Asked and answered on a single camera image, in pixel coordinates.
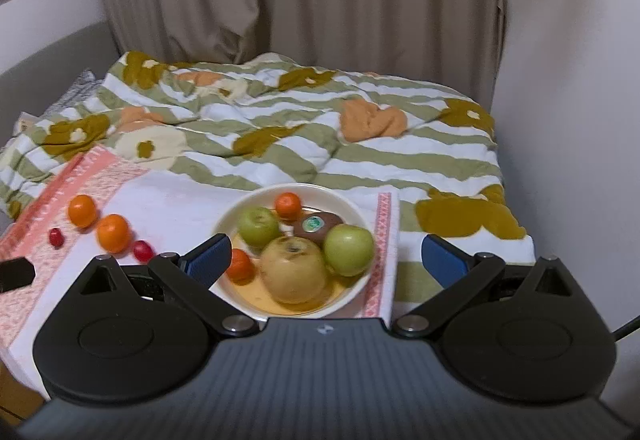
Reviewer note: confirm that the grey patterned pillow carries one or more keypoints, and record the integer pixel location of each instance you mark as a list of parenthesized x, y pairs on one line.
[(80, 85)]

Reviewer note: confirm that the small tangerine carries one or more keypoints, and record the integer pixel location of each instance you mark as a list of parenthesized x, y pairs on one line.
[(288, 206), (242, 266)]

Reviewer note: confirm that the red cherry tomato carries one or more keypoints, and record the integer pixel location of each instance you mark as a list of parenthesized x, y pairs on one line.
[(56, 237), (142, 250)]

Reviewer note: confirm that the green striped floral blanket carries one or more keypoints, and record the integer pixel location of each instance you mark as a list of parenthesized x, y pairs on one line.
[(300, 144)]

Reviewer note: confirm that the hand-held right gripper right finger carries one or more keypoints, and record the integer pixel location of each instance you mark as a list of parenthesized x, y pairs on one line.
[(442, 260)]

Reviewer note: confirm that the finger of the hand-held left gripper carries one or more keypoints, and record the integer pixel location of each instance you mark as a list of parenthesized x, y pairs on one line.
[(15, 274)]

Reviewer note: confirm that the orange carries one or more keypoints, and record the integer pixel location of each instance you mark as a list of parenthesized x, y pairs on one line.
[(113, 233), (82, 211)]

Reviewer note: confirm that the small green apple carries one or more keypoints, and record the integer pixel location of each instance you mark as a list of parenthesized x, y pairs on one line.
[(258, 226)]

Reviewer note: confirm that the large green apple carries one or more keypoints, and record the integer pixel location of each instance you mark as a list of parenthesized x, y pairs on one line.
[(348, 250)]

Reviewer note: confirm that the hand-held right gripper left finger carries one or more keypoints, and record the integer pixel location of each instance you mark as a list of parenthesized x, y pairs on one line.
[(210, 260)]

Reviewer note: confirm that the large yellow pear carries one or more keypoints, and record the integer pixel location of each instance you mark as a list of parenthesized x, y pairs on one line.
[(292, 272)]

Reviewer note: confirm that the grey headboard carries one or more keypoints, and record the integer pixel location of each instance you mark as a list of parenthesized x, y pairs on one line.
[(50, 52)]

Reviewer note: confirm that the brown kiwi with green sticker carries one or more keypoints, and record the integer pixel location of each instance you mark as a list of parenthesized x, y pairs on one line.
[(330, 223)]

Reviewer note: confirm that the cream cartoon print plate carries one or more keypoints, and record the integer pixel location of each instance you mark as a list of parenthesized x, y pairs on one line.
[(345, 205)]

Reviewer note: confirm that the pink patterned tablecloth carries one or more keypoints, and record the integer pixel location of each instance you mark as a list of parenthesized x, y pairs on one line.
[(165, 205)]

